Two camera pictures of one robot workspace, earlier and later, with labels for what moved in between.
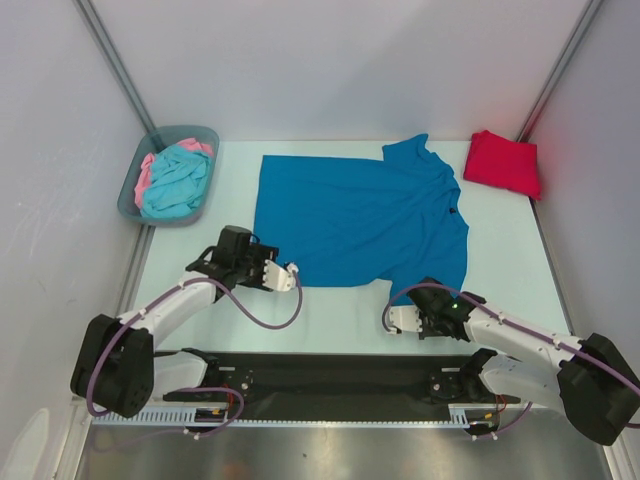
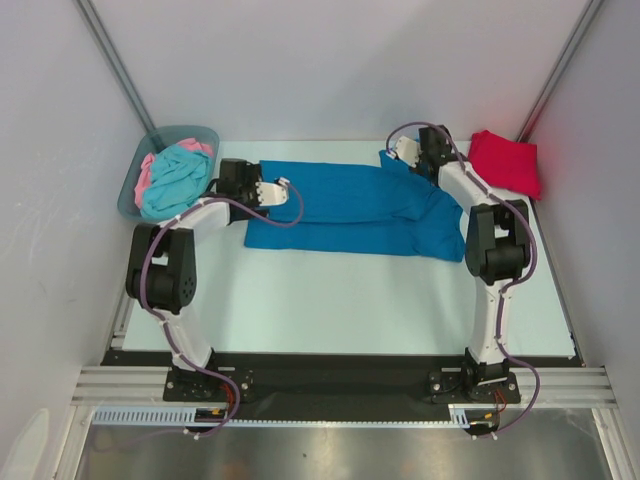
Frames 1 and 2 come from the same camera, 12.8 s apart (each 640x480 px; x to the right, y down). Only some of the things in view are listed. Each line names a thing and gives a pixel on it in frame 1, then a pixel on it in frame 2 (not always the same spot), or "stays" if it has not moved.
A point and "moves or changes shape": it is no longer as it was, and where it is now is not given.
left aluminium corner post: (93, 20) stays
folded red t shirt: (504, 163) stays
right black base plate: (465, 384) stays
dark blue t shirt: (346, 221) moves or changes shape
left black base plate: (219, 380) stays
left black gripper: (260, 252) -> (252, 175)
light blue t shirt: (179, 179) stays
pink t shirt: (145, 176) stays
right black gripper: (426, 320) -> (426, 163)
